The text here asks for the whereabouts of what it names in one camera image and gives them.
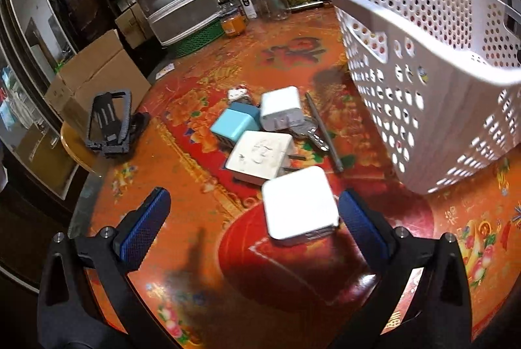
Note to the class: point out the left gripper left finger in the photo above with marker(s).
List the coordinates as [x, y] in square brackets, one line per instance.
[68, 313]

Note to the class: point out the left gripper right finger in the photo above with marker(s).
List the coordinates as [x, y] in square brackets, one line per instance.
[440, 313]

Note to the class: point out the large white square charger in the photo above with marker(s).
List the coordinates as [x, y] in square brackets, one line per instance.
[299, 206]

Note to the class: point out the silver keys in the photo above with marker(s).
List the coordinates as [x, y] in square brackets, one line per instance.
[308, 130]

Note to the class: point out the white charger with prongs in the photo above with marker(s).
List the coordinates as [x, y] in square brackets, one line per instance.
[258, 157]

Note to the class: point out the light blue charger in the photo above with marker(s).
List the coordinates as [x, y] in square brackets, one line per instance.
[234, 121]

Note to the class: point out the white perforated plastic basket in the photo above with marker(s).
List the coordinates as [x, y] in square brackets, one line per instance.
[441, 81]

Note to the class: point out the white plug adapter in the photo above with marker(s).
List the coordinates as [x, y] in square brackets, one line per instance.
[281, 109]

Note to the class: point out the Hello Kitty charger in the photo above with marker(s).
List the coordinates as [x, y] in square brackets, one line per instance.
[239, 95]

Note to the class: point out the round wooden stool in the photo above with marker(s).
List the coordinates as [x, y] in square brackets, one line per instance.
[77, 149]

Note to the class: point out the black phone stand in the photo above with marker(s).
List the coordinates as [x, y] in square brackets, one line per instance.
[112, 128]

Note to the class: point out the cardboard box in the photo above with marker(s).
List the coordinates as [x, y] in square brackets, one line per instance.
[103, 66]

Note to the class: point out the small white card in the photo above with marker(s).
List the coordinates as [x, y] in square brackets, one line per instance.
[164, 71]

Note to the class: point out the green plastic basket base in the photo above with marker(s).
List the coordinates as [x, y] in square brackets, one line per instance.
[197, 40]

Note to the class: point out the dark glass door cabinet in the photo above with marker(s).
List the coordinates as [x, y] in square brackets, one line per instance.
[38, 37]

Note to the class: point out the orange honey jar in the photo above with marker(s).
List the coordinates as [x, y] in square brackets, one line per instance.
[233, 23]

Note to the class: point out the empty glass jar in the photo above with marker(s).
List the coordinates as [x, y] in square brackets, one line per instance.
[277, 10]

